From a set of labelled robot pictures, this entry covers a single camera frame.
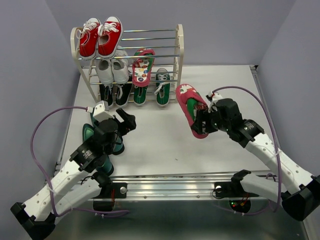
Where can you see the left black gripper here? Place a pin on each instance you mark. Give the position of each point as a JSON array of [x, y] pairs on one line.
[[129, 119]]

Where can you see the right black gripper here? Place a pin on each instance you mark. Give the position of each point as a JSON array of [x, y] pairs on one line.
[[203, 115]]

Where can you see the green sneaker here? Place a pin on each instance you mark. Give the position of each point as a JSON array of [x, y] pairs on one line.
[[163, 86], [139, 95]]

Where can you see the pink patterned sandal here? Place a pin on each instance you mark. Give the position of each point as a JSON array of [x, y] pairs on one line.
[[194, 108], [142, 67]]

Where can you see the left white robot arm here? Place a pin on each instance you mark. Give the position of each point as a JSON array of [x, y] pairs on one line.
[[84, 176]]

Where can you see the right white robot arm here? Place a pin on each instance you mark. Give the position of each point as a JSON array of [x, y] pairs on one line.
[[296, 190]]

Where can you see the upper dark green leather shoe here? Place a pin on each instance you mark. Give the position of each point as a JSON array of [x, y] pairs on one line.
[[119, 146]]

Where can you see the dark green leather shoe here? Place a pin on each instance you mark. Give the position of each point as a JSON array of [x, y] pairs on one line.
[[87, 132], [119, 146]]

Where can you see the lower dark green leather shoe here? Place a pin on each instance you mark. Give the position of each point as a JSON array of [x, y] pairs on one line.
[[87, 132]]

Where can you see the cream metal shoe shelf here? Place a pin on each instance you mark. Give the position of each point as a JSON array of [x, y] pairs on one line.
[[169, 47]]

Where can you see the right black sneaker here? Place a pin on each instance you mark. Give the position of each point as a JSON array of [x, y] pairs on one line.
[[124, 89]]

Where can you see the black sneaker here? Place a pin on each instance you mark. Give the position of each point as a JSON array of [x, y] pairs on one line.
[[106, 94], [124, 89]]

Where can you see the left black sneaker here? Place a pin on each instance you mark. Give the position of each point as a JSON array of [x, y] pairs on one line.
[[106, 94]]

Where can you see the right white sneaker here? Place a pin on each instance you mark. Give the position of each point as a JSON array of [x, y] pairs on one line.
[[119, 67]]

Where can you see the white sneaker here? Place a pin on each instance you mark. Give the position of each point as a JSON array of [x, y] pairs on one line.
[[104, 72], [119, 67]]

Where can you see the left white sneaker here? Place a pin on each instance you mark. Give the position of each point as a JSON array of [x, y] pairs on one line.
[[104, 72]]

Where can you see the right red sneaker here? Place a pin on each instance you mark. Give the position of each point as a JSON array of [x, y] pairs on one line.
[[109, 36]]

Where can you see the red sneaker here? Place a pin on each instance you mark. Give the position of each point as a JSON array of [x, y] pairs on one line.
[[88, 38], [109, 36]]

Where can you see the left red sneaker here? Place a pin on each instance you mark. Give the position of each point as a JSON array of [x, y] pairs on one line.
[[88, 38]]

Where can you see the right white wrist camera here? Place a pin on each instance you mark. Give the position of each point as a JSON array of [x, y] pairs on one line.
[[213, 98]]

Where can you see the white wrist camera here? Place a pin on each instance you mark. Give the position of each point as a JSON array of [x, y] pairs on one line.
[[101, 111], [213, 98]]

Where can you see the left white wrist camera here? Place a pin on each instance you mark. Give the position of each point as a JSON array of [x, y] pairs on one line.
[[101, 111]]

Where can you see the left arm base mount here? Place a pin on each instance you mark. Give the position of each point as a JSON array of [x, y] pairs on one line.
[[106, 200]]

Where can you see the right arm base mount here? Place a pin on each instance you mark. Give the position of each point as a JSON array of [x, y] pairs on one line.
[[239, 200]]

